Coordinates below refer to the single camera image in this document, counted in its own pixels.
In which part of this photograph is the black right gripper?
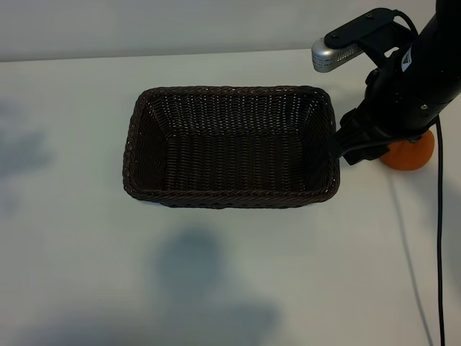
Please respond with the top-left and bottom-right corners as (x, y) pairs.
(327, 66), (446, 167)

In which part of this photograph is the orange fruit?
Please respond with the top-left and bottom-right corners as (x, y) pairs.
(380, 129), (435, 170)

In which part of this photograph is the dark brown wicker basket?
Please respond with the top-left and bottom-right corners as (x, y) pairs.
(122, 85), (341, 210)

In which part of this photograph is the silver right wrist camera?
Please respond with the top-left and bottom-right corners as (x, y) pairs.
(311, 37), (362, 74)

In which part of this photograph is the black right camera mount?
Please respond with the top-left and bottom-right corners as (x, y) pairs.
(323, 7), (419, 66)

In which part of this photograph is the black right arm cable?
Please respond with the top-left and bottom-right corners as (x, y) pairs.
(434, 117), (448, 346)

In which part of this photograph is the short black camera cable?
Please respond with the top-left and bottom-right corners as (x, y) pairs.
(393, 9), (421, 37)

